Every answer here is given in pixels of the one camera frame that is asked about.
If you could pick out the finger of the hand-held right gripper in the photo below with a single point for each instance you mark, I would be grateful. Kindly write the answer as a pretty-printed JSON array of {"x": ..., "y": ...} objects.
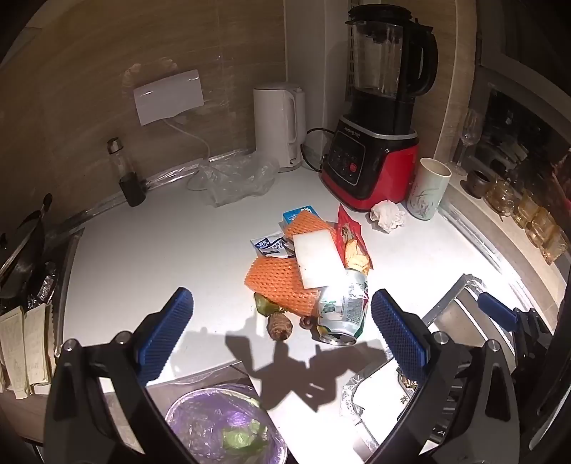
[{"x": 495, "y": 308}]

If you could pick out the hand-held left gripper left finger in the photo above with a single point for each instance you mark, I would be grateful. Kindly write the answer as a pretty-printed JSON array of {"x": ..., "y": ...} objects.
[{"x": 167, "y": 330}]

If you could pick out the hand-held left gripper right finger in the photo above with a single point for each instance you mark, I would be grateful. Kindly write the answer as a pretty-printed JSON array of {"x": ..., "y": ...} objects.
[{"x": 401, "y": 330}]

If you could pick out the crushed green drink can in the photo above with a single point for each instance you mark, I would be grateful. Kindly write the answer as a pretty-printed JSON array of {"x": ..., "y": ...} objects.
[{"x": 343, "y": 308}]

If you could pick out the small brown nut shell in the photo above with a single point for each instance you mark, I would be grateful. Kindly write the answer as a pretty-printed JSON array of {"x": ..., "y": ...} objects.
[{"x": 307, "y": 322}]

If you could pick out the bowl with plastic wrap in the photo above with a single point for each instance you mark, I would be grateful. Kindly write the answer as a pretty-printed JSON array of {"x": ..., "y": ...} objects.
[{"x": 200, "y": 419}]

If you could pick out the green fruit peel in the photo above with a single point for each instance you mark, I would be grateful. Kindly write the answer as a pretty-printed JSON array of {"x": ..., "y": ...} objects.
[{"x": 263, "y": 305}]

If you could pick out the white foam sheet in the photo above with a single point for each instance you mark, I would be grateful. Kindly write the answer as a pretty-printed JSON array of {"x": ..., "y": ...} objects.
[{"x": 317, "y": 258}]

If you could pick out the large orange foam fruit net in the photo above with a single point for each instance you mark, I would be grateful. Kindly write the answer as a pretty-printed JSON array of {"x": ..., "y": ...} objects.
[{"x": 276, "y": 279}]

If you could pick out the small orange foam fruit net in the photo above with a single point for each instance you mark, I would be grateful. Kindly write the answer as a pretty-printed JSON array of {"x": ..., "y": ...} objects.
[{"x": 308, "y": 224}]

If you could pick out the stainless steel sink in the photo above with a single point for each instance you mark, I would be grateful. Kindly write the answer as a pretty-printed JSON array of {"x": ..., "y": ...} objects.
[{"x": 455, "y": 321}]

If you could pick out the aluminium foil tray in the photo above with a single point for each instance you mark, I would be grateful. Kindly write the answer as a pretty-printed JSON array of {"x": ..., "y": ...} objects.
[{"x": 361, "y": 388}]

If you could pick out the orange peel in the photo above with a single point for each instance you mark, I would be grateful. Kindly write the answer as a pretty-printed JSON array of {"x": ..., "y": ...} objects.
[{"x": 357, "y": 256}]

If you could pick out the crumpled white tissue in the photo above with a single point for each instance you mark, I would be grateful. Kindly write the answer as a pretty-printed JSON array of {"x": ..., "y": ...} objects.
[{"x": 387, "y": 216}]

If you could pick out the red snack wrapper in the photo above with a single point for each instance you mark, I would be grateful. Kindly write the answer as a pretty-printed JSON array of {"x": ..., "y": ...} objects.
[{"x": 345, "y": 223}]

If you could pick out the crinkled foil sheet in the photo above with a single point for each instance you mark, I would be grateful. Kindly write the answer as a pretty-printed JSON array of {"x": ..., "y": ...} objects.
[{"x": 44, "y": 285}]

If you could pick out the green vegetable leaf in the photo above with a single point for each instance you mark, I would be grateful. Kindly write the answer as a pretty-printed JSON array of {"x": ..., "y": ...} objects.
[{"x": 243, "y": 437}]

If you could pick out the blue and white wipes packet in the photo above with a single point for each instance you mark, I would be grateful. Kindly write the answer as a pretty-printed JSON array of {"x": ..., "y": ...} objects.
[{"x": 267, "y": 245}]

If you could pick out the white cup with flower print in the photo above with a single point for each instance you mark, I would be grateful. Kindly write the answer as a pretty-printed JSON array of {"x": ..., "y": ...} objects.
[{"x": 426, "y": 192}]

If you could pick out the glass bottle with dark liquid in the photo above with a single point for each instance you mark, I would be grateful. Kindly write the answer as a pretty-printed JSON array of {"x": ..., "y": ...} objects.
[{"x": 131, "y": 187}]

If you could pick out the blue and white milk carton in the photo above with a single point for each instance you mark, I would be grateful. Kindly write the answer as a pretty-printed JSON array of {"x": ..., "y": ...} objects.
[{"x": 295, "y": 215}]

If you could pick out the black wok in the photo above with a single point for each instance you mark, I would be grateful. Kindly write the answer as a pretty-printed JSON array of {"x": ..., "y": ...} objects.
[{"x": 22, "y": 263}]

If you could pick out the clear plastic bag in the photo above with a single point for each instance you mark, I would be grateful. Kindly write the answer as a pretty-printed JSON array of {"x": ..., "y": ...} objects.
[{"x": 236, "y": 178}]

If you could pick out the red and black blender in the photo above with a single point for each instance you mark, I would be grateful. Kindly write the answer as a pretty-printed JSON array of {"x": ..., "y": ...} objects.
[{"x": 370, "y": 165}]

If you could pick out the wine glass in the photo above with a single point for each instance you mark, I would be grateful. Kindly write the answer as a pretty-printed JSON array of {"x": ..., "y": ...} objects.
[{"x": 470, "y": 129}]

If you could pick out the white electric kettle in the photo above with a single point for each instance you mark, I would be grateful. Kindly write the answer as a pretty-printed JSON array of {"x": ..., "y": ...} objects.
[{"x": 272, "y": 129}]

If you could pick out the white wall socket cover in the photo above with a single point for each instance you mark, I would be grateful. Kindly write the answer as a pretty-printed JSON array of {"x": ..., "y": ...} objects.
[{"x": 169, "y": 96}]

